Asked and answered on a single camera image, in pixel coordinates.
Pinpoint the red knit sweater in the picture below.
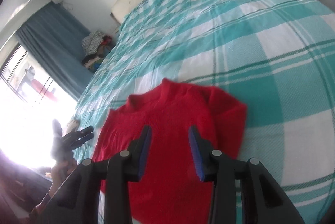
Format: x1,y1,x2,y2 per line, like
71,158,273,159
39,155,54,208
93,79,247,223

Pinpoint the pile of clothes in corner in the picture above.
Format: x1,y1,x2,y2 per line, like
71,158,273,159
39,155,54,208
81,31,115,73

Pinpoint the person's left hand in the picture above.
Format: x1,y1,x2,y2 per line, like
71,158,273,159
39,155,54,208
48,158,77,197

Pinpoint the blue curtain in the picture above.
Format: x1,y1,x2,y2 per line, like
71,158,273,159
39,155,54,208
15,2,93,101

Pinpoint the teal white plaid bedspread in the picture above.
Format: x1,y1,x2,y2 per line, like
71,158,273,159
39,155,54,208
75,0,334,223

